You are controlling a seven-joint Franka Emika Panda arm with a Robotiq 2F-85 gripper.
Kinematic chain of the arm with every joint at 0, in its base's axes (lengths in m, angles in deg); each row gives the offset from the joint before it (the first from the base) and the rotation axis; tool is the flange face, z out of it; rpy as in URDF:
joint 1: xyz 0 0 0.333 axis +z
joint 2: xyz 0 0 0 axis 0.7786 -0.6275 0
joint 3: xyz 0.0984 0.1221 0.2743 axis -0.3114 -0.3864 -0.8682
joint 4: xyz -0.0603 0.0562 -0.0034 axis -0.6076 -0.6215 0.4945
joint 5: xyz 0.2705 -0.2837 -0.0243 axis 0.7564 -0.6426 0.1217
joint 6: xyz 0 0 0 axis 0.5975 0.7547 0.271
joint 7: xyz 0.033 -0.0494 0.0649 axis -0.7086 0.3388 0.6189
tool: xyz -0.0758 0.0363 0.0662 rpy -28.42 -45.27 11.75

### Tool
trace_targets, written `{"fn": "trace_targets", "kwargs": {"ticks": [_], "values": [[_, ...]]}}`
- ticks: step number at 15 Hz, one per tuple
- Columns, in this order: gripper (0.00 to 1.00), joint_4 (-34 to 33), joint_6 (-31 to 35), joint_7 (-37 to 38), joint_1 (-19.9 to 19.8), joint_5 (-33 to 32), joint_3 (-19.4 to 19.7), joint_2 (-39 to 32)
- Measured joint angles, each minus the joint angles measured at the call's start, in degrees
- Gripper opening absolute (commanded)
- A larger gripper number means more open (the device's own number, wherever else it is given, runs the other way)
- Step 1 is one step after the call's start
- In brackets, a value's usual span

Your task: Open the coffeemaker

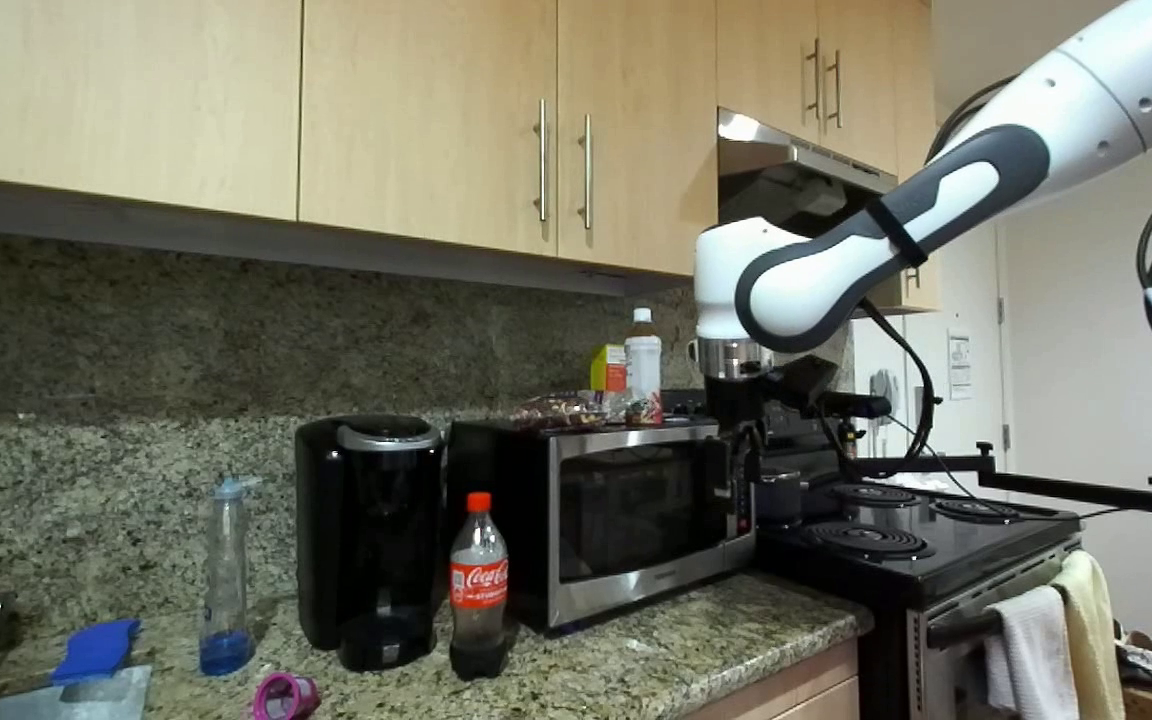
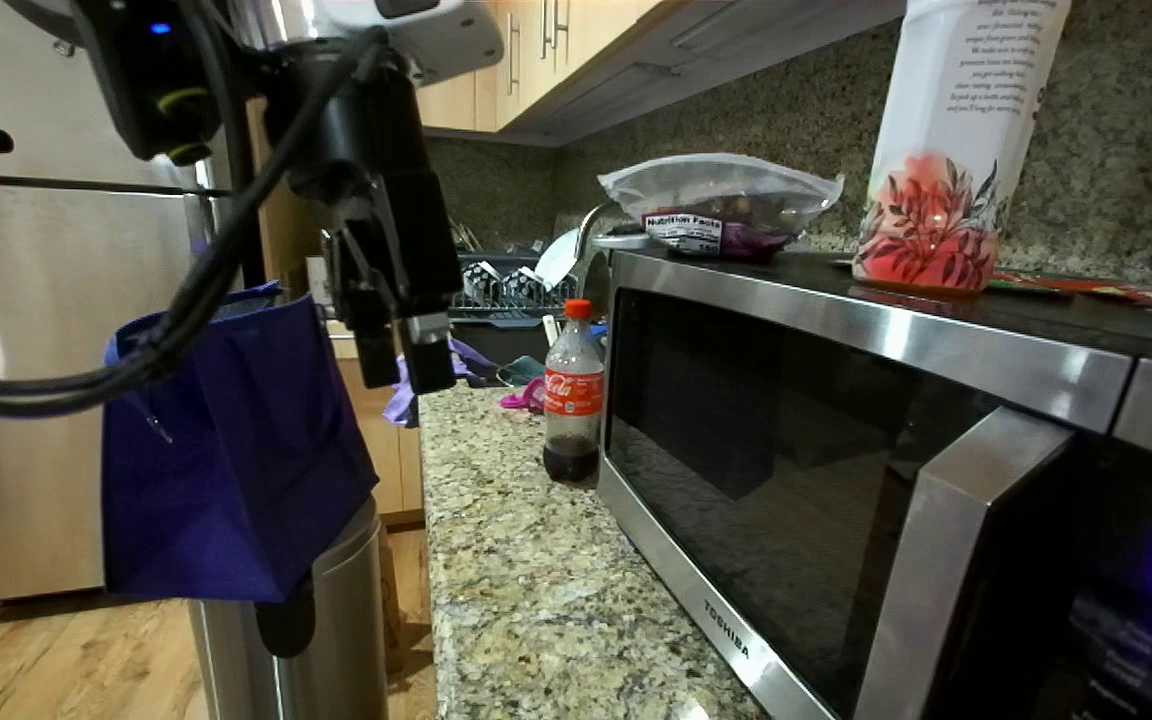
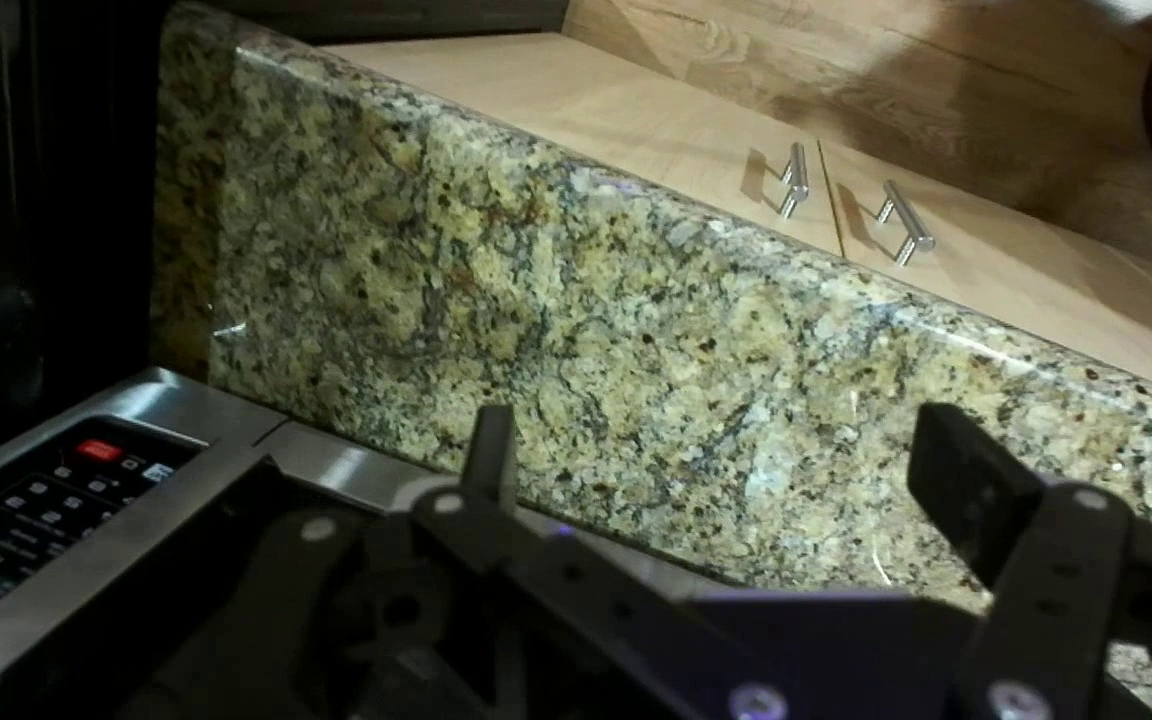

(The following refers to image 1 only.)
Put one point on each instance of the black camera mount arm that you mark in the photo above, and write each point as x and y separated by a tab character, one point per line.
1071	487

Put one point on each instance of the wood base cabinet beside stove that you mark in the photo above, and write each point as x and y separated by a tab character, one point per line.
789	688

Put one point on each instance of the black stove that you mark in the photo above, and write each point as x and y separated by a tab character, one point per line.
921	560

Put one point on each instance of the blue sponge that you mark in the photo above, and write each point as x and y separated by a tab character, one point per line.
98	651

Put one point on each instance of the stainless steel microwave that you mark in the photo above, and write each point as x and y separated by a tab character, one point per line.
628	522

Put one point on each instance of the black coffeemaker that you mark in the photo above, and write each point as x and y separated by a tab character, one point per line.
369	532

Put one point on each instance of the yellow towel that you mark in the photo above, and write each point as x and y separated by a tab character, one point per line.
1095	641

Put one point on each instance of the clear plastic container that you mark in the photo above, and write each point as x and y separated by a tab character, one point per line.
56	703

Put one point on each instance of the yellow bottle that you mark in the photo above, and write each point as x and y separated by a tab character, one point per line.
599	369

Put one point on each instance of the wood cabinet above hood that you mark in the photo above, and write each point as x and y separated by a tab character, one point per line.
882	65

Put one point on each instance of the stainless range hood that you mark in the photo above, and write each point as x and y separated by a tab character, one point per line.
789	165

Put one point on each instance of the small white bottle orange label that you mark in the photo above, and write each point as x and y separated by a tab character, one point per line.
613	381

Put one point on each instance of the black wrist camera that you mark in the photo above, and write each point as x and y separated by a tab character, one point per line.
850	403

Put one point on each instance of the pink purple scrubber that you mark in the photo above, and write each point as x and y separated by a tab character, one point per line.
286	697

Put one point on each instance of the cola bottle red label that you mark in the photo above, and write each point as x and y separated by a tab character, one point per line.
478	587

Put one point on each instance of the clear plastic snack bag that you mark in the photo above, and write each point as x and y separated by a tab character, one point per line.
557	411

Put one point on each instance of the light wood wall cabinet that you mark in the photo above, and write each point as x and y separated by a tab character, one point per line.
268	106

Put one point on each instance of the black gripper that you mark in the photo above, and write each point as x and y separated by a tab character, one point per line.
739	404

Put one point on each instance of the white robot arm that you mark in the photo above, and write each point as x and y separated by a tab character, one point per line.
1071	106

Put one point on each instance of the white towel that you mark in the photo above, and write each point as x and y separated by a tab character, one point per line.
1036	655

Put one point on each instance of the white door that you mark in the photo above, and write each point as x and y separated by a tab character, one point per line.
1097	454

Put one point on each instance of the white wall switch plate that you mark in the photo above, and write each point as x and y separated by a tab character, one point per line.
958	363

